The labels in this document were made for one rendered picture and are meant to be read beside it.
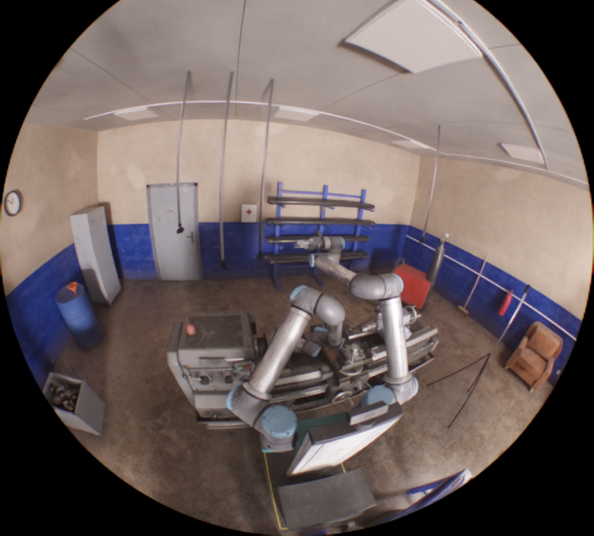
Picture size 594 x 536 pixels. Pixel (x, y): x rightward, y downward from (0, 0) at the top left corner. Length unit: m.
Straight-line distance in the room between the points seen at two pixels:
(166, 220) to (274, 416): 4.09
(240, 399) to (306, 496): 0.92
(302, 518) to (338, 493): 0.29
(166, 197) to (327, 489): 4.65
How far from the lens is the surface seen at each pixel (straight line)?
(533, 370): 4.64
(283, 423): 0.96
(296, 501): 1.64
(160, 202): 4.47
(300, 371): 2.00
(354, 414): 0.69
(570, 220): 4.86
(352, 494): 1.71
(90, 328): 3.89
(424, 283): 4.37
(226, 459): 2.55
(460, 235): 5.47
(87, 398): 2.89
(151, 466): 2.76
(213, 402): 1.89
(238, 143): 4.20
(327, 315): 0.97
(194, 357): 1.54
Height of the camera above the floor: 2.48
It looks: 19 degrees down
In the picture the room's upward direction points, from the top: 5 degrees clockwise
